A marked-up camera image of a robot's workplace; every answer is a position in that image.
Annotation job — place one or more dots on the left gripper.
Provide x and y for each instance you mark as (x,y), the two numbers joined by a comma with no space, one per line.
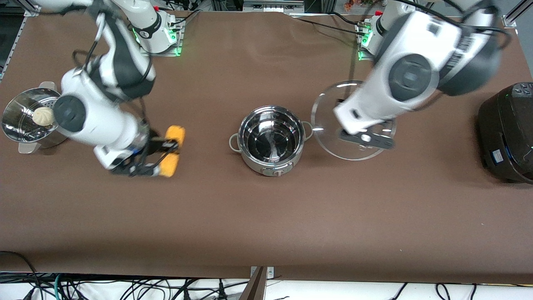
(339,102)

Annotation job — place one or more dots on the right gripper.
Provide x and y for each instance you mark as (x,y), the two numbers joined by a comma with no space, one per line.
(155,146)

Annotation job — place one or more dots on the yellow corn cob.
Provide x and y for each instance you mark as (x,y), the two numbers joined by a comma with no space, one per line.
(174,133)

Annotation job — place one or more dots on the glass pot lid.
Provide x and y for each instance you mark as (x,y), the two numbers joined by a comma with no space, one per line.
(329,146)

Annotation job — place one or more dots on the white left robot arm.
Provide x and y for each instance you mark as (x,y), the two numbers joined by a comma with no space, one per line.
(416,66)

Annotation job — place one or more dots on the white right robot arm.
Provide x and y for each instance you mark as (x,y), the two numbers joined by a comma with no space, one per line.
(125,62)

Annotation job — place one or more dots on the steel steamer pot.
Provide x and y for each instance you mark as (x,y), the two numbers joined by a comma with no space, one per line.
(21,121)

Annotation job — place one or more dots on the white steamed bun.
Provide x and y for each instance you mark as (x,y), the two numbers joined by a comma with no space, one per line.
(43,116)

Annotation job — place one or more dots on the brown table mat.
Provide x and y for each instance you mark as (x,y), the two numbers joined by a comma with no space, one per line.
(266,229)

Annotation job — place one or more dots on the grey metal box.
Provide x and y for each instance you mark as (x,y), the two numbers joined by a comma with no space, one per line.
(272,6)

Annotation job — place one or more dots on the black rice cooker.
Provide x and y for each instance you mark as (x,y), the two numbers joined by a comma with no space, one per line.
(508,133)

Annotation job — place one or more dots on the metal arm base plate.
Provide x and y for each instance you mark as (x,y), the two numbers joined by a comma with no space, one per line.
(361,46)
(179,41)

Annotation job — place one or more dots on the metal table bracket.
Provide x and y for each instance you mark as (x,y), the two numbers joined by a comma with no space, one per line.
(258,285)

